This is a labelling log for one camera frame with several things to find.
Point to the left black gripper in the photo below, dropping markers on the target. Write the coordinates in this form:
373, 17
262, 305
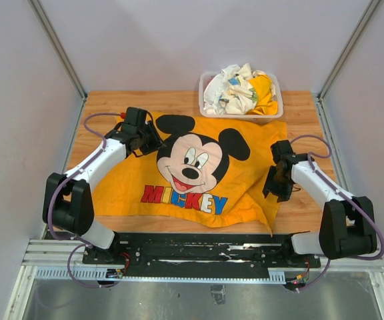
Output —
156, 142

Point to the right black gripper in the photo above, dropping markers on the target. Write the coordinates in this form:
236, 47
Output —
282, 193

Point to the yellow pillowcase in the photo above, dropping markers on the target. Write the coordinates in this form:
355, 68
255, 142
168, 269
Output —
210, 171

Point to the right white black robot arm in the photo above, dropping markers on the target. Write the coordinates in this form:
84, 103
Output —
347, 227

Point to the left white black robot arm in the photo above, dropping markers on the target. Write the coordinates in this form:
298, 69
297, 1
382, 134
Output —
68, 203

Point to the translucent plastic bin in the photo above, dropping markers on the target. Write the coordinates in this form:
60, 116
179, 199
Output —
207, 76

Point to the yellow cloth in bin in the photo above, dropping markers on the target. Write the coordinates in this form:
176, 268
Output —
266, 103

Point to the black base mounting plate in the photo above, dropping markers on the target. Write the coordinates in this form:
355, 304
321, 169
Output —
204, 256

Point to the white printed cloth in bin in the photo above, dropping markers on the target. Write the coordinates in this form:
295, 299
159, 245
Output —
230, 92

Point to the right aluminium frame post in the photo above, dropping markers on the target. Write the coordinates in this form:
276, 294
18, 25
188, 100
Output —
353, 40

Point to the aluminium frame post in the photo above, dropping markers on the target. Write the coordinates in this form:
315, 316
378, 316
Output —
55, 42
353, 40

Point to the left aluminium frame post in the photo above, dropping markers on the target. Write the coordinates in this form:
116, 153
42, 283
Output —
55, 42

